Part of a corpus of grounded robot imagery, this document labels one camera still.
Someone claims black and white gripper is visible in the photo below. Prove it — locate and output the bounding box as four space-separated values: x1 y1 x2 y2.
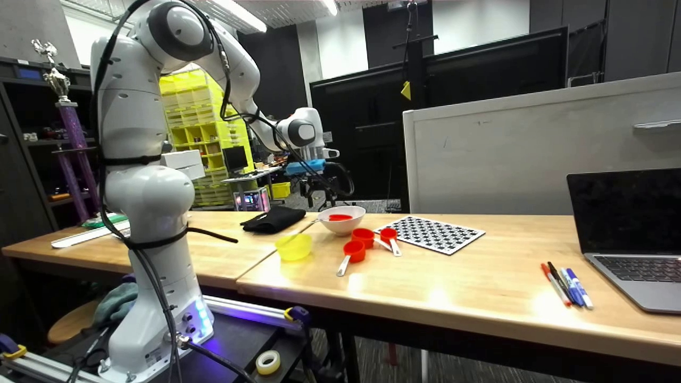
300 171 341 208

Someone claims white bowl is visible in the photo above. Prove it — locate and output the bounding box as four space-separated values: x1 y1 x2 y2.
317 205 368 239

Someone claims small yellow box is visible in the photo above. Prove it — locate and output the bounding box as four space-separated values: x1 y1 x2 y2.
268 182 293 203

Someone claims black folded cloth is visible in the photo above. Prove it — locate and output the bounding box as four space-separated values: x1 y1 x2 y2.
239 205 308 236

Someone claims yellow plastic cup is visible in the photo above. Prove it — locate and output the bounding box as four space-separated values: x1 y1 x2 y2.
274 232 315 265

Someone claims large black screen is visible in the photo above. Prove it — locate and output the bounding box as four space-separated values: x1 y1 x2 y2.
308 28 570 206

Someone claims small red measuring cup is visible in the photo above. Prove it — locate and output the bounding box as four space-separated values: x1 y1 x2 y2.
378 227 405 258

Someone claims checkerboard calibration sheet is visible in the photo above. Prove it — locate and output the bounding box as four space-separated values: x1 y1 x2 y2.
387 216 488 258

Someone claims white box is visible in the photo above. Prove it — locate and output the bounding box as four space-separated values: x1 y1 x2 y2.
159 147 206 182

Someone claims yellow storage bin rack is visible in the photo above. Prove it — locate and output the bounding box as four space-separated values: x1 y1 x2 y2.
157 69 255 212

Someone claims roll of clear tape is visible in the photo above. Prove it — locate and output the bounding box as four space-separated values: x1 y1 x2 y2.
253 350 284 377

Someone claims green flat item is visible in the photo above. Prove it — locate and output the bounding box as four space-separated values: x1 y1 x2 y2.
82 214 129 231

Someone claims teal cloth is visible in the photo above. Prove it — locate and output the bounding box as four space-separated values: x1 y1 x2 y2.
92 281 141 331

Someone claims purple trophy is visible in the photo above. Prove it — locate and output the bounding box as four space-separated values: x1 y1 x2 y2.
30 39 102 224

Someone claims red pen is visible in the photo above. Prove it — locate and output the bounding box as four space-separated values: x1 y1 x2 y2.
541 262 573 310

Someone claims black pen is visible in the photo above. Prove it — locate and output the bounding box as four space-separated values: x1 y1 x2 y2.
547 261 582 310

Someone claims blue pen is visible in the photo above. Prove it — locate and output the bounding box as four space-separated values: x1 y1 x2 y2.
564 267 595 311
555 267 588 311

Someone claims round wooden board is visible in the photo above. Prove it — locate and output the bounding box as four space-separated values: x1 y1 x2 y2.
44 299 102 348

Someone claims black shelf unit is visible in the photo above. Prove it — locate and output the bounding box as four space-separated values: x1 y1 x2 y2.
0 56 105 231

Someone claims grey laptop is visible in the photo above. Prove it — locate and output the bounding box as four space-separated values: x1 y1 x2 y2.
567 166 681 317

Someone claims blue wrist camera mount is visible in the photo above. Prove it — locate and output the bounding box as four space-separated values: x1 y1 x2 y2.
284 157 331 179

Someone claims red measuring cup white handle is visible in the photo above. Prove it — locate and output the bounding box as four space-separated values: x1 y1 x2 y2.
337 239 368 280

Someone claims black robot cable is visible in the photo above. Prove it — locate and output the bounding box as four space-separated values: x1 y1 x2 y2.
89 0 357 383

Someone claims aluminium rail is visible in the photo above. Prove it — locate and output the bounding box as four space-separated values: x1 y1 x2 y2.
0 348 109 383
205 294 310 327

